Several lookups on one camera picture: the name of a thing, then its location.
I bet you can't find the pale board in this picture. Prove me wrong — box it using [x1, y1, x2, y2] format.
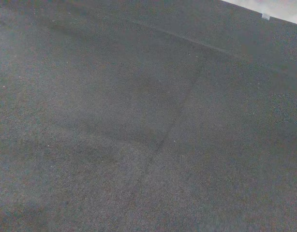
[221, 0, 297, 27]

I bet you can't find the black bench cloth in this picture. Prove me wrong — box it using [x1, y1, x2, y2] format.
[0, 0, 297, 232]

